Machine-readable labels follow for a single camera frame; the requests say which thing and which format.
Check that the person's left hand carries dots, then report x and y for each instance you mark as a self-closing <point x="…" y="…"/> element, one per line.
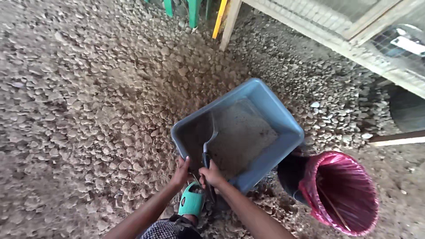
<point x="180" y="173"/>

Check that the yellow pole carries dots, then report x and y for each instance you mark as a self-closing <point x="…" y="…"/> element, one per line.
<point x="219" y="20"/>

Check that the person's left forearm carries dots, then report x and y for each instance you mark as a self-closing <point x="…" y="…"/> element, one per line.
<point x="149" y="208"/>

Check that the person's left thumb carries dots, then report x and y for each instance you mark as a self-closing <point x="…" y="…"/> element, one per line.
<point x="187" y="163"/>

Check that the person's left fingers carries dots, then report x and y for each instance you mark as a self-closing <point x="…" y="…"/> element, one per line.
<point x="181" y="161"/>

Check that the person's right fingers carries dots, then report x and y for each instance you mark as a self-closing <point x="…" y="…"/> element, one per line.
<point x="203" y="181"/>

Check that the dark round container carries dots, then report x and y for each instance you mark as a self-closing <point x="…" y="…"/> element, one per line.
<point x="408" y="109"/>

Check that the thin wooden stick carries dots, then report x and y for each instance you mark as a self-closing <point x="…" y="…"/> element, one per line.
<point x="333" y="208"/>

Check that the wooden plank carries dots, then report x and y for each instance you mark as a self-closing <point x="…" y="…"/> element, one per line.
<point x="398" y="138"/>

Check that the green plastic chair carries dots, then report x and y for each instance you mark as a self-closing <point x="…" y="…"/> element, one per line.
<point x="194" y="13"/>

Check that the person's right thumb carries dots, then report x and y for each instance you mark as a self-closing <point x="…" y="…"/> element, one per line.
<point x="205" y="171"/>

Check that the person's legs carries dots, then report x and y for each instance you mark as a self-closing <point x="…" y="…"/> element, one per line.
<point x="191" y="204"/>

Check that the person's right forearm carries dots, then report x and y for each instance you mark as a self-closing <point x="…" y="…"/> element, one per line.
<point x="251" y="211"/>

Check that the person's right hand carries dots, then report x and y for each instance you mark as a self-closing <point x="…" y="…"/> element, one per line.
<point x="213" y="176"/>

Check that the bin with pink bag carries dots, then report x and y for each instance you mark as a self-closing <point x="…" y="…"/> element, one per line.
<point x="310" y="186"/>

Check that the sand in tub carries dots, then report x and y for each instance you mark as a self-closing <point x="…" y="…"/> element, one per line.
<point x="242" y="132"/>

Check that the blue plastic tub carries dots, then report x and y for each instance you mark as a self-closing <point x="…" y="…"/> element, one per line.
<point x="269" y="99"/>

